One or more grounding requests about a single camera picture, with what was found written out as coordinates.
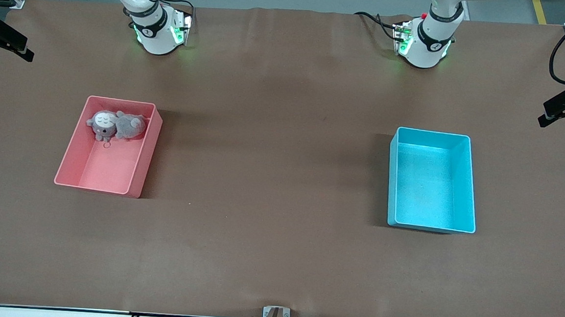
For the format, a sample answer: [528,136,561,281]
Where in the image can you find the brown table cover sheet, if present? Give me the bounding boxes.
[0,0,565,317]

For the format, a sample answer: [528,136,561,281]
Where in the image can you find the grey plush toy with face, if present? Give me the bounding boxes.
[85,109,120,148]

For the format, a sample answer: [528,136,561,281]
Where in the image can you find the black base cable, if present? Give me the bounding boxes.
[144,0,197,24]
[353,11,400,41]

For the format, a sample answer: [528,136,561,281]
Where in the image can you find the blue plastic box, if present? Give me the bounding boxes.
[385,126,482,235]

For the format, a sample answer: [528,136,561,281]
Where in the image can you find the silver base connector plate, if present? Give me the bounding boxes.
[391,19,415,57]
[169,9,194,46]

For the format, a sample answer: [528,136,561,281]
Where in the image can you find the plain grey plush toy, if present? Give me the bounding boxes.
[115,112,147,142]

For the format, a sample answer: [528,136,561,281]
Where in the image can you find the pink plastic box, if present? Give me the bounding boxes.
[53,93,165,200]

